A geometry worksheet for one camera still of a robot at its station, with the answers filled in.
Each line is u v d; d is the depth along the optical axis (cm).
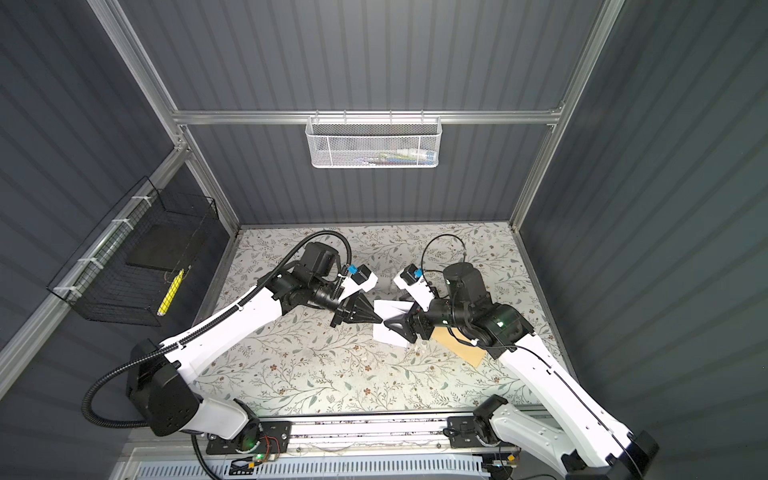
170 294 69
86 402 39
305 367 85
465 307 50
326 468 77
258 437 71
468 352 87
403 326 58
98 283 64
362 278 58
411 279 56
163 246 76
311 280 60
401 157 92
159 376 41
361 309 63
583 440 38
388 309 63
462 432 73
